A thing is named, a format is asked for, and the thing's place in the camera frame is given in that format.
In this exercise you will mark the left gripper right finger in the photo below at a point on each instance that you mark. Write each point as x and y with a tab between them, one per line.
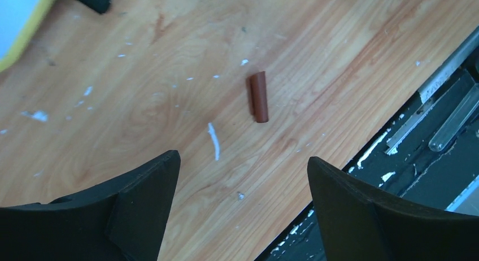
358	221

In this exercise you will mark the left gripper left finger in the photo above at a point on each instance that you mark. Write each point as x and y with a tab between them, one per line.
123	218

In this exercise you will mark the brown marker cap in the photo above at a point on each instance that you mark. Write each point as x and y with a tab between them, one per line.
258	97

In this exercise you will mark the yellow-framed whiteboard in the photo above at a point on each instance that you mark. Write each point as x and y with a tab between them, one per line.
20	20

